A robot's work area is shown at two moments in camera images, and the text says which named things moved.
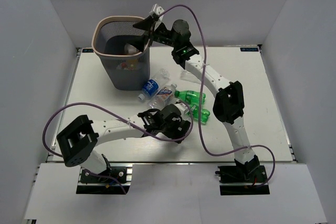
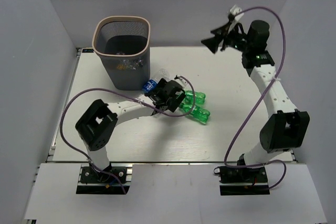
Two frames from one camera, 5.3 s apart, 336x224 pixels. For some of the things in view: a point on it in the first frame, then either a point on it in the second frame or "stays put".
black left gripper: x=177 y=135 to x=175 y=102
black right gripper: x=140 y=42 to x=212 y=43
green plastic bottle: x=205 y=114 stays put
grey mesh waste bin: x=128 y=67 stays put
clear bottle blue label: x=153 y=86 stays put
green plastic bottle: x=191 y=96 stays put
